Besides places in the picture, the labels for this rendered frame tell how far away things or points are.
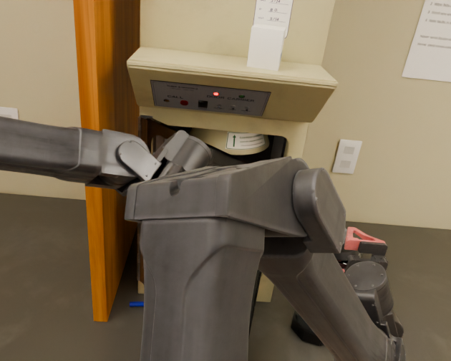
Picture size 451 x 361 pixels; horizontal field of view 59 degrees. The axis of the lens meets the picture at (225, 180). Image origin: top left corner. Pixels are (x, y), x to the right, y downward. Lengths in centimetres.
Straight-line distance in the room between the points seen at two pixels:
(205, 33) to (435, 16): 74
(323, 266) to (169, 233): 18
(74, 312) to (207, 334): 78
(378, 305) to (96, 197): 50
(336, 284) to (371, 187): 102
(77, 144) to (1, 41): 83
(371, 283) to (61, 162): 43
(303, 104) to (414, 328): 64
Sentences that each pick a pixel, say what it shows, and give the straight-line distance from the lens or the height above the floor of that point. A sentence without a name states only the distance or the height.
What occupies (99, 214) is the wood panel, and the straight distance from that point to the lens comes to 78.
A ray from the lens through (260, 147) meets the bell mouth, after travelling 84.
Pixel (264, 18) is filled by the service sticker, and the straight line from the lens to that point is 73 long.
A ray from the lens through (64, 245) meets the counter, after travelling 118.
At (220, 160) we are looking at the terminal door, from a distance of 63.
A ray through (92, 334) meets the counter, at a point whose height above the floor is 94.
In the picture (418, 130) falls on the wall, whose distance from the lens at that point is 138.
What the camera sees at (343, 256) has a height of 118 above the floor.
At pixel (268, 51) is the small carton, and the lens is 65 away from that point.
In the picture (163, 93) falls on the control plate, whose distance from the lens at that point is 69.
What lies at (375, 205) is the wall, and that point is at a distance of 146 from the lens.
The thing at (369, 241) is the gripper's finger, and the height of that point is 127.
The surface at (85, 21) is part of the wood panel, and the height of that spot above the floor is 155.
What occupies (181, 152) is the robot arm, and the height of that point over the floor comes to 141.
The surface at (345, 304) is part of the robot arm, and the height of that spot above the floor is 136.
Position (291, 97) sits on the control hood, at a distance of 67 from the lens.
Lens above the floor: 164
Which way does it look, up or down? 28 degrees down
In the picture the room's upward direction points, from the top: 7 degrees clockwise
